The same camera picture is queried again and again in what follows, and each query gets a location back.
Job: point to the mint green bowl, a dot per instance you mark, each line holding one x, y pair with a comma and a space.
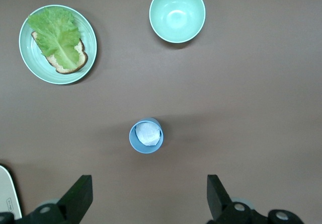
177, 13

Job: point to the white crumpled tissue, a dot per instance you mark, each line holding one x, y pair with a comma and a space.
148, 133

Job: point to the toasted bread slice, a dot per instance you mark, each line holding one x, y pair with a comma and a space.
82, 58

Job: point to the mint green plate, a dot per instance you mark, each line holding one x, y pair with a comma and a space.
83, 32

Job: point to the green lettuce leaf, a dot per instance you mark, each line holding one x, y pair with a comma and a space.
55, 35

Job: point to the cream white board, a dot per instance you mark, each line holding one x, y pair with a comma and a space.
6, 188

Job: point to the blue plastic cup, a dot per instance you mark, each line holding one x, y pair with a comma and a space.
146, 150

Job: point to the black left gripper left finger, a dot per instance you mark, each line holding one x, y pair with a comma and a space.
75, 201

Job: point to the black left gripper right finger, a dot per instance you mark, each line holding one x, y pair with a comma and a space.
219, 204

